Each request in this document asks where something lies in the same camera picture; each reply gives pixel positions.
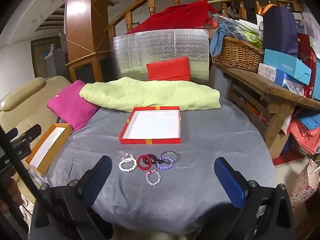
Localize orange shallow box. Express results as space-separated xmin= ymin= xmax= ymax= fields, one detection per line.
xmin=24 ymin=123 xmax=73 ymax=176

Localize beige chair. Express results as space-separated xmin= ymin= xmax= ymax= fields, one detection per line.
xmin=0 ymin=76 xmax=73 ymax=180

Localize red pillow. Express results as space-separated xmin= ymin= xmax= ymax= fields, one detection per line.
xmin=146 ymin=57 xmax=192 ymax=82

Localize light green folded blanket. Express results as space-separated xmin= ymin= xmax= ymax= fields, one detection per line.
xmin=79 ymin=77 xmax=221 ymax=112

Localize wooden cabinet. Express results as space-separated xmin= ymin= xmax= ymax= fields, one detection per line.
xmin=65 ymin=0 xmax=110 ymax=83

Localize white patterned box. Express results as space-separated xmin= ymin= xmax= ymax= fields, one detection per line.
xmin=257 ymin=63 xmax=305 ymax=95

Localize wooden stair railing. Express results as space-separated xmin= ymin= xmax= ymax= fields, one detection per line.
xmin=104 ymin=0 xmax=300 ymax=39

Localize floral paper bag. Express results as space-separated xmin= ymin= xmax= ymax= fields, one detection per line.
xmin=289 ymin=159 xmax=320 ymax=212

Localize magenta pillow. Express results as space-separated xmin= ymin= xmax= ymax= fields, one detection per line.
xmin=47 ymin=79 xmax=100 ymax=132

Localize grey storage cabinet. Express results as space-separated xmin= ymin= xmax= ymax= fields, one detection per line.
xmin=45 ymin=44 xmax=69 ymax=80

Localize silver bangle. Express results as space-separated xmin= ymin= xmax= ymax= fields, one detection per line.
xmin=161 ymin=150 xmax=179 ymax=164

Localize wooden side table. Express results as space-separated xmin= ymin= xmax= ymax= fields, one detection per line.
xmin=212 ymin=62 xmax=320 ymax=159

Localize clear plastic bags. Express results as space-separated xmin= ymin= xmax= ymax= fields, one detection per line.
xmin=212 ymin=12 xmax=264 ymax=43

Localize silver foil insulation sheet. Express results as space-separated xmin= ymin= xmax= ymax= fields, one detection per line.
xmin=110 ymin=28 xmax=210 ymax=85

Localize white bead bracelet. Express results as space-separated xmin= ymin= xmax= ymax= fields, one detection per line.
xmin=118 ymin=158 xmax=137 ymax=173

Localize dark maroon ring bangle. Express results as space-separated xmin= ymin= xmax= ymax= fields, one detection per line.
xmin=142 ymin=152 xmax=157 ymax=164

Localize wicker basket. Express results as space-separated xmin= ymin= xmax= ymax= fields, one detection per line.
xmin=211 ymin=36 xmax=265 ymax=73

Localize red bead bracelet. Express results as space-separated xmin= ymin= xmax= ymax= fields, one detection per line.
xmin=136 ymin=154 xmax=153 ymax=170

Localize pale lilac bead bracelet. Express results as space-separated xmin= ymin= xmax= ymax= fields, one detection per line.
xmin=145 ymin=170 xmax=162 ymax=186

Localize stack of folded cloths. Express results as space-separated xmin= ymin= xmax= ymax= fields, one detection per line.
xmin=287 ymin=110 xmax=320 ymax=155

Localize navy fabric bag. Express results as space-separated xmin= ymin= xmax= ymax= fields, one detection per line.
xmin=259 ymin=4 xmax=299 ymax=57

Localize purple bead bracelet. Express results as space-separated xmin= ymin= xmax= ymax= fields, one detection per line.
xmin=156 ymin=156 xmax=174 ymax=170

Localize person's left hand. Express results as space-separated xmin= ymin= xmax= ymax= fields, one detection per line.
xmin=0 ymin=174 xmax=20 ymax=215

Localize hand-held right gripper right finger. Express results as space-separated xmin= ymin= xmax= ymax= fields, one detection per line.
xmin=214 ymin=157 xmax=297 ymax=240

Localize red shallow box tray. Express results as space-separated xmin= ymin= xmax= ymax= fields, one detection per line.
xmin=119 ymin=106 xmax=182 ymax=145

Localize blue cloth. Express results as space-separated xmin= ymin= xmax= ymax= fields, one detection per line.
xmin=209 ymin=21 xmax=247 ymax=57

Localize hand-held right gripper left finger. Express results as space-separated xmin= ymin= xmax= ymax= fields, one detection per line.
xmin=32 ymin=155 xmax=114 ymax=240

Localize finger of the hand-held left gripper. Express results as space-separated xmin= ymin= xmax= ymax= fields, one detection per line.
xmin=4 ymin=124 xmax=42 ymax=143

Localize red cloth bag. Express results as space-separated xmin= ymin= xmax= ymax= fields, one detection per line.
xmin=125 ymin=0 xmax=218 ymax=35

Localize light blue cardboard box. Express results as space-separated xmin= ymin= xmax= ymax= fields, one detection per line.
xmin=262 ymin=49 xmax=312 ymax=85

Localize red gift bag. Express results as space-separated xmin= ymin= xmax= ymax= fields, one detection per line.
xmin=297 ymin=33 xmax=318 ymax=98

